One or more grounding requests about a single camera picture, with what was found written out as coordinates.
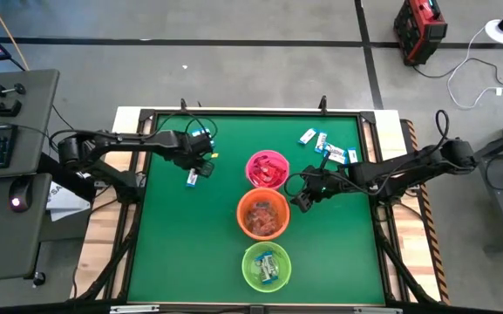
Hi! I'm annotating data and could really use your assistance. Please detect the clear red gummy candy bag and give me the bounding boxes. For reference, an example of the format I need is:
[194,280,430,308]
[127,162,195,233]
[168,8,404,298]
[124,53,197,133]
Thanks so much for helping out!
[259,201,281,235]
[245,202,265,236]

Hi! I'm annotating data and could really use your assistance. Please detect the black floor cable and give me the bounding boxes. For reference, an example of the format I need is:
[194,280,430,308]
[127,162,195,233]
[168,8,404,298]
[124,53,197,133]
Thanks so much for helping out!
[411,56,503,91]

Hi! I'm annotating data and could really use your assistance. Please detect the black diagonal frame strut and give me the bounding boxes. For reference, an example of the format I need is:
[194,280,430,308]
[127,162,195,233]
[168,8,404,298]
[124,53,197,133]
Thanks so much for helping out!
[71,217,141,302]
[372,208,439,304]

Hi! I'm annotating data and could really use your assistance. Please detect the grey desk with keyboard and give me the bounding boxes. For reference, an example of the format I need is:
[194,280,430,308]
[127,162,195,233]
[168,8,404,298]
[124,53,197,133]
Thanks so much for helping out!
[0,68,60,182]

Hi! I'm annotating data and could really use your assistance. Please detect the pink plastic halloween bucket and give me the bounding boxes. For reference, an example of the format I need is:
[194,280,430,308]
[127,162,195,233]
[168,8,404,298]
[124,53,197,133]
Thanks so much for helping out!
[245,149,290,191]

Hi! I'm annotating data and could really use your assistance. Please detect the orange plastic halloween bucket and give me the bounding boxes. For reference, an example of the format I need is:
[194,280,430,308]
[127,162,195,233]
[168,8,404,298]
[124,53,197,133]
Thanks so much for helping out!
[236,188,291,242]

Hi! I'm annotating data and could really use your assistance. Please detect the orange black hazard strip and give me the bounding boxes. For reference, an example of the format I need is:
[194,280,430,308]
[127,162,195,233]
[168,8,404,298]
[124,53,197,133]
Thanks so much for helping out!
[401,118,452,305]

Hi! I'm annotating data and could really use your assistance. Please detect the red black tool box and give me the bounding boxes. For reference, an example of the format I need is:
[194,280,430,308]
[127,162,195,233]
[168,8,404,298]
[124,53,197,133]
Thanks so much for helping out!
[393,0,449,67]

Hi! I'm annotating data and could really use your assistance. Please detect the silver metal bracket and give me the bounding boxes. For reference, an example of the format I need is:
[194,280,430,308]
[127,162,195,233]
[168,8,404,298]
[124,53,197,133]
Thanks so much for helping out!
[109,304,160,314]
[353,307,403,314]

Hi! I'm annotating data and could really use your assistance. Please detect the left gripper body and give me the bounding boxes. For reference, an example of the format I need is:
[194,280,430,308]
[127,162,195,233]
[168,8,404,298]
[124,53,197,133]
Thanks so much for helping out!
[167,129,216,171]

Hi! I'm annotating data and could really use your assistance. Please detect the black computer mouse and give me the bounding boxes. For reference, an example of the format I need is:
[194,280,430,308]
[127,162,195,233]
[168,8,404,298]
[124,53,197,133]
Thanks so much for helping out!
[8,177,33,214]

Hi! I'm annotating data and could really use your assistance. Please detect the red KitKat candy bar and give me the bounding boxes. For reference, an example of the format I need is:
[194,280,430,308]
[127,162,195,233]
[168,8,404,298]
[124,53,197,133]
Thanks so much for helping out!
[266,157,288,175]
[263,173,286,188]
[251,160,272,184]

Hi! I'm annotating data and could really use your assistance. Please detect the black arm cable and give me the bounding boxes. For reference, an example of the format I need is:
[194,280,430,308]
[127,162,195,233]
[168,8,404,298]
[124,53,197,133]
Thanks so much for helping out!
[434,109,452,149]
[48,112,220,140]
[283,172,322,197]

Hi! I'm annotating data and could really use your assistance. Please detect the wooden table platform boards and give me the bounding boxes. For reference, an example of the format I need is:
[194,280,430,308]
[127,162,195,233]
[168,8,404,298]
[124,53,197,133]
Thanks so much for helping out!
[70,106,442,306]

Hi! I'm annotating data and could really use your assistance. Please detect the white round stand base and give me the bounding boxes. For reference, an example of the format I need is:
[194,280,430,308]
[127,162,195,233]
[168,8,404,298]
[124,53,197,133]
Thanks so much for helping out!
[485,18,503,45]

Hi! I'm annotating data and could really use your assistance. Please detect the white paper sheet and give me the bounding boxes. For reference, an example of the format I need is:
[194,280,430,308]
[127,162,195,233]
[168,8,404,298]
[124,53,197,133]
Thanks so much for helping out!
[45,181,94,222]

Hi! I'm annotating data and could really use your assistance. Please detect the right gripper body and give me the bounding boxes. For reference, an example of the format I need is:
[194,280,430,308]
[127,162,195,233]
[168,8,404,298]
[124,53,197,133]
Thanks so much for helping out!
[298,164,352,204]

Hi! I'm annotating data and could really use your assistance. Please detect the white power cable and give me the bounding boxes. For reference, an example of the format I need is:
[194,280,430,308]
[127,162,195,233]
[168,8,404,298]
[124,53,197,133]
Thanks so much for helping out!
[445,24,503,110]

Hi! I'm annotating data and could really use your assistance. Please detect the yellow orange rope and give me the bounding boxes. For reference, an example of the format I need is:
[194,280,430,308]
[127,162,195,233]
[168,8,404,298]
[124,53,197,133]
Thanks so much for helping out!
[0,0,30,71]

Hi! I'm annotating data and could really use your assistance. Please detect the green plastic halloween bucket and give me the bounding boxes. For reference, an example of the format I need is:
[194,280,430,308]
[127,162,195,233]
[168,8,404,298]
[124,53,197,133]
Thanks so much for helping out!
[241,241,293,293]

